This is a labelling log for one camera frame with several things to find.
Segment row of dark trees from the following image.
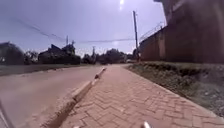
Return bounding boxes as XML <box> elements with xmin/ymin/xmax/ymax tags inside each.
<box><xmin>23</xmin><ymin>47</ymin><xmax>139</xmax><ymax>66</ymax></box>

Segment red brick path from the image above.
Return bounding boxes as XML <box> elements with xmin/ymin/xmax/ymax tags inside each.
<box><xmin>59</xmin><ymin>64</ymin><xmax>224</xmax><ymax>128</ymax></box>

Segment tall utility pole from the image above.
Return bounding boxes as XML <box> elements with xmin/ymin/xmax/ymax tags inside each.
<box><xmin>132</xmin><ymin>10</ymin><xmax>141</xmax><ymax>62</ymax></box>

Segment concrete kerb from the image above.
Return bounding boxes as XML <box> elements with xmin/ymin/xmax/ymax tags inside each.
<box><xmin>40</xmin><ymin>66</ymin><xmax>108</xmax><ymax>128</ymax></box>

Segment dark building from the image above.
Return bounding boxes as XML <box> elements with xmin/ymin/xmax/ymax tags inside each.
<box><xmin>37</xmin><ymin>40</ymin><xmax>82</xmax><ymax>66</ymax></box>

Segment grass and dirt verge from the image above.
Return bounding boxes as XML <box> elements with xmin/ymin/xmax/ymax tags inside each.
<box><xmin>125</xmin><ymin>61</ymin><xmax>224</xmax><ymax>118</ymax></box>

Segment grey asphalt road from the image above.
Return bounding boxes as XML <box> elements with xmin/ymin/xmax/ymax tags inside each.
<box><xmin>0</xmin><ymin>65</ymin><xmax>105</xmax><ymax>128</ymax></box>

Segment brown walled building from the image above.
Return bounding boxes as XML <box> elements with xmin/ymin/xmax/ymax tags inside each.
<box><xmin>137</xmin><ymin>0</ymin><xmax>224</xmax><ymax>65</ymax></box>

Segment overhead wires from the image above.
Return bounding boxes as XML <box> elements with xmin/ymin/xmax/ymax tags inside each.
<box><xmin>13</xmin><ymin>18</ymin><xmax>136</xmax><ymax>45</ymax></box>

